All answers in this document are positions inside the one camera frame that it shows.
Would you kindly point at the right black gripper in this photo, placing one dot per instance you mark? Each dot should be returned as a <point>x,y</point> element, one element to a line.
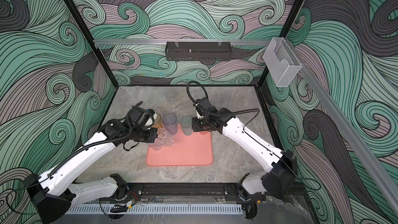
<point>196,126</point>

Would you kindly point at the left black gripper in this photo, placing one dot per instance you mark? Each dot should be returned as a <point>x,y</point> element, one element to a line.
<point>153,134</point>

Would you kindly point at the yellow plastic cup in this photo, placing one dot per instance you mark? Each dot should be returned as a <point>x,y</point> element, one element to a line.
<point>157,121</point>

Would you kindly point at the clear glass front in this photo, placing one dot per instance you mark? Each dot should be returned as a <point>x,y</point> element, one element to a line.
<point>164,139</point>

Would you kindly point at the clear glass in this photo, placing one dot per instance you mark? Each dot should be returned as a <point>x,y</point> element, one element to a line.
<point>160,111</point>
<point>164,139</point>

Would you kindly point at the green plastic cup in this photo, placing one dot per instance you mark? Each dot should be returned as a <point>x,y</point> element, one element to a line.
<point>186,125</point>

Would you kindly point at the blue plastic cup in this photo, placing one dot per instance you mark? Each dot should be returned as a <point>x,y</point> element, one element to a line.
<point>170,123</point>

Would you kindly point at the pink tray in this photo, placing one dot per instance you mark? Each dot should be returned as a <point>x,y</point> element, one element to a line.
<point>187,151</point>

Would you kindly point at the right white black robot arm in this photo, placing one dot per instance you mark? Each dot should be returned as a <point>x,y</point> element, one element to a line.
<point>279,167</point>

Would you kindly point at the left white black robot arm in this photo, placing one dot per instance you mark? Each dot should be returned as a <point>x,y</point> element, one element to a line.
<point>54,192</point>

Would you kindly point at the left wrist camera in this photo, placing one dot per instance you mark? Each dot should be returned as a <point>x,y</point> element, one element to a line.
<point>141,118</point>

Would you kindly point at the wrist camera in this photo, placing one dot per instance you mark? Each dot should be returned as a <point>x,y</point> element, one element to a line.
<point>141,118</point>
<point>203,105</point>

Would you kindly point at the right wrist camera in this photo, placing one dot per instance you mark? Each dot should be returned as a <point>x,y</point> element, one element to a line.
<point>203,105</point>

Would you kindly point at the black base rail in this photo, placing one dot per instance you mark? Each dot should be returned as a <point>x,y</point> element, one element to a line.
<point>228,191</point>

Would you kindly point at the black perforated wall shelf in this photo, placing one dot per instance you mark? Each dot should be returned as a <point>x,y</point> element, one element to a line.
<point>208,51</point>

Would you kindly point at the white slotted cable duct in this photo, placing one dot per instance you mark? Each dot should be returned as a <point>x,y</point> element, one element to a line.
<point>155,209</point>

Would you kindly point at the clear acrylic wall holder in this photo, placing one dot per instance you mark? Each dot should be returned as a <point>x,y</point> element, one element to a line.
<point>282,61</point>

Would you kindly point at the aluminium rail back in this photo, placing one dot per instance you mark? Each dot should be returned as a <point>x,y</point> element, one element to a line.
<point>140,41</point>

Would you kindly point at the aluminium rail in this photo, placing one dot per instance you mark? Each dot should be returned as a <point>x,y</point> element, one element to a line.
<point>140,41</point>
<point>376,170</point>

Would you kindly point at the aluminium rail right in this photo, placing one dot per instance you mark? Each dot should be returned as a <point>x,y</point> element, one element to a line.
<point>376,170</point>

